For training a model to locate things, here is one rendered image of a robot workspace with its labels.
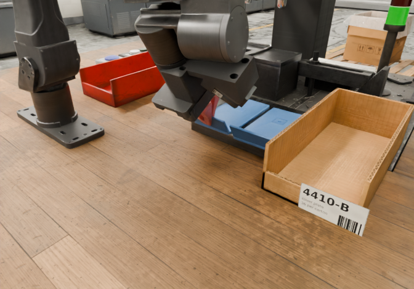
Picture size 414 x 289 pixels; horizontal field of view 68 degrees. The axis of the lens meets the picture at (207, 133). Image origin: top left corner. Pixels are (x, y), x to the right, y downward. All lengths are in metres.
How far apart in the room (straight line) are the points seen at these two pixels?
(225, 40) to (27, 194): 0.32
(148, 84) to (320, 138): 0.38
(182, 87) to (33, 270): 0.25
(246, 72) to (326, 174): 0.19
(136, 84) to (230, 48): 0.39
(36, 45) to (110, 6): 5.18
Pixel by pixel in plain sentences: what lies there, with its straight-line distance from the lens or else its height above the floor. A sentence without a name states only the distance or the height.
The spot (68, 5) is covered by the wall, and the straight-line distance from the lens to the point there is 7.56.
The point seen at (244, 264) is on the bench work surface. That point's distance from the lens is 0.34.
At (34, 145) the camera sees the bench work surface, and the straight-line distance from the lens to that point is 0.58.
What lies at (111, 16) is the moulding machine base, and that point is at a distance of 5.72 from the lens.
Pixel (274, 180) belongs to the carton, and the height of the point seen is 0.92.
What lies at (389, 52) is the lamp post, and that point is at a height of 0.99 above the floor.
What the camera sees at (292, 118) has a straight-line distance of 0.56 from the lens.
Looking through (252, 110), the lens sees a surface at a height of 0.92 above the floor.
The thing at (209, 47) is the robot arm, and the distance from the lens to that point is 0.33.
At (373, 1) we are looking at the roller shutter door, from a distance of 10.18.
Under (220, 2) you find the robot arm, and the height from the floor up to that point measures 1.13.
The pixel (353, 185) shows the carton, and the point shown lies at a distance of 0.46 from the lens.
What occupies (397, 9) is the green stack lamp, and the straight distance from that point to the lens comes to 0.77.
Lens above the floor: 1.16
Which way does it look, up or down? 29 degrees down
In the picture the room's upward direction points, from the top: straight up
